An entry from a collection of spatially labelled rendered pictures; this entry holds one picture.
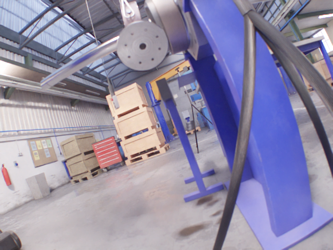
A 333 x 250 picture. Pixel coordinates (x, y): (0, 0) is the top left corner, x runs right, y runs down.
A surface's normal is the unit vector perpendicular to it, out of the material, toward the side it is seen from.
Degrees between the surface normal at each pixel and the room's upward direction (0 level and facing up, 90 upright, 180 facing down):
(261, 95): 90
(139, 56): 131
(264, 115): 90
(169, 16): 115
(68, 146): 90
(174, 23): 126
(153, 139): 90
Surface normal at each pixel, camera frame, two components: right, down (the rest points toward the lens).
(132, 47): 0.21, 0.59
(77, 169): -0.19, 0.04
